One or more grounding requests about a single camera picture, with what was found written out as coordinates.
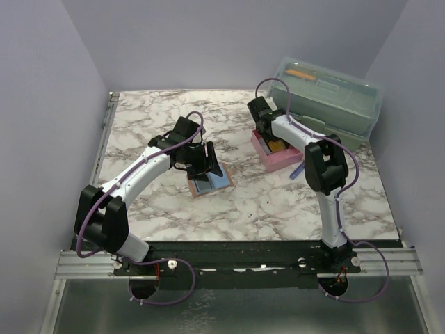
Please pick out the green plastic toolbox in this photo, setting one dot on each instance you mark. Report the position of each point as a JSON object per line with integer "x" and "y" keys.
{"x": 335, "y": 103}

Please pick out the tan leather card holder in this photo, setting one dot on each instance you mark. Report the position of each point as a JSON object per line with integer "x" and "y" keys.
{"x": 218, "y": 182}

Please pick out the orange tool inside toolbox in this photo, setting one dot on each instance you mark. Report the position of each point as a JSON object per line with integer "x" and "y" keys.
{"x": 301, "y": 75}

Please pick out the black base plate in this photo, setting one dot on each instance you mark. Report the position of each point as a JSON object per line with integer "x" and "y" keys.
{"x": 184, "y": 265}

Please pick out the black gold credit card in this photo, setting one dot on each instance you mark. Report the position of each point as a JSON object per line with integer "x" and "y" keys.
{"x": 202, "y": 187}

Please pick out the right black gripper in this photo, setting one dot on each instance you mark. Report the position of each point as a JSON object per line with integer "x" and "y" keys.
{"x": 272, "y": 138}

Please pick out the red blue screwdriver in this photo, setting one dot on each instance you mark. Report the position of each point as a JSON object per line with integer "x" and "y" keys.
{"x": 297, "y": 171}

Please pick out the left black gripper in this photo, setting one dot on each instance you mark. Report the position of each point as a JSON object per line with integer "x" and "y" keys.
{"x": 210, "y": 165}

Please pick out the pink card box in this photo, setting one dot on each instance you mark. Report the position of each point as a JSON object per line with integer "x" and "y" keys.
{"x": 274, "y": 161}

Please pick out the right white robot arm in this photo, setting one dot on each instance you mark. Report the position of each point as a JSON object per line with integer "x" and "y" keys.
{"x": 326, "y": 171}

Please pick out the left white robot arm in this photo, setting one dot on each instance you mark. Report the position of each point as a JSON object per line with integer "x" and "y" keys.
{"x": 101, "y": 216}

